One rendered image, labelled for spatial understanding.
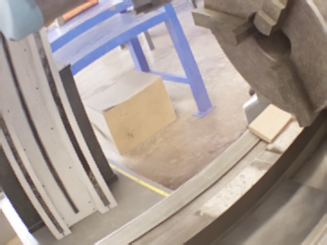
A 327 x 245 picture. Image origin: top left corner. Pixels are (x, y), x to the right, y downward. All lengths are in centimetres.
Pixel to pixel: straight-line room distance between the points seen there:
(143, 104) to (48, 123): 126
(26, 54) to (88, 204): 65
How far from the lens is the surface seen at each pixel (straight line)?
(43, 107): 163
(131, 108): 280
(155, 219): 78
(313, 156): 100
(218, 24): 63
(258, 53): 65
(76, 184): 176
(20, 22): 43
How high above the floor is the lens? 130
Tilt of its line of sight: 25 degrees down
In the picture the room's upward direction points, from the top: 21 degrees counter-clockwise
